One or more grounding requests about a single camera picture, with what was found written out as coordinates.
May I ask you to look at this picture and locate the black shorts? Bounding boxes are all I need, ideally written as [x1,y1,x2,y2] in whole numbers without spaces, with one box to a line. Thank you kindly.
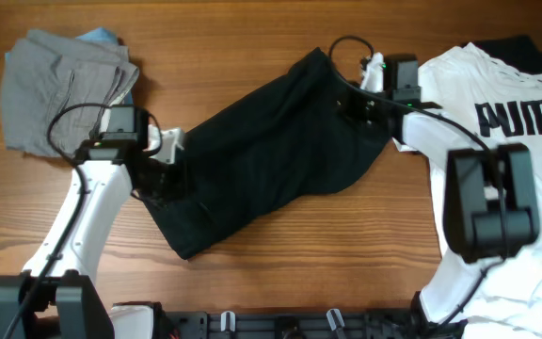
[146,49,391,260]

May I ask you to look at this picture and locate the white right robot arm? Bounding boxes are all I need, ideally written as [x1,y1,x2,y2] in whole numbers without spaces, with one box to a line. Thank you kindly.
[351,55,540,338]

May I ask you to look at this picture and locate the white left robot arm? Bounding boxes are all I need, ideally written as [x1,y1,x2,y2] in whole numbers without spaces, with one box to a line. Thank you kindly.
[0,126,185,338]

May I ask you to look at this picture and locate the white Puma t-shirt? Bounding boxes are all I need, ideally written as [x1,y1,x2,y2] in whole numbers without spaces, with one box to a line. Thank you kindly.
[392,41,542,339]

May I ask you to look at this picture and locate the folded grey shorts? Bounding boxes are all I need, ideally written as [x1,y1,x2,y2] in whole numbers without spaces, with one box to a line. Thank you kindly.
[0,29,139,157]

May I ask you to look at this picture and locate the folded blue garment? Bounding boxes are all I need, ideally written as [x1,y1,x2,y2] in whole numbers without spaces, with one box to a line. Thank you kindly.
[5,27,134,104]

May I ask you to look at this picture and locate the black garment under t-shirt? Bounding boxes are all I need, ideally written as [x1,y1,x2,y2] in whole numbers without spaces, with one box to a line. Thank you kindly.
[472,35,542,75]

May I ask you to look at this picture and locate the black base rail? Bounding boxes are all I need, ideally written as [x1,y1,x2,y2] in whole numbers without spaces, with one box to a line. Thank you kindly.
[167,309,467,339]

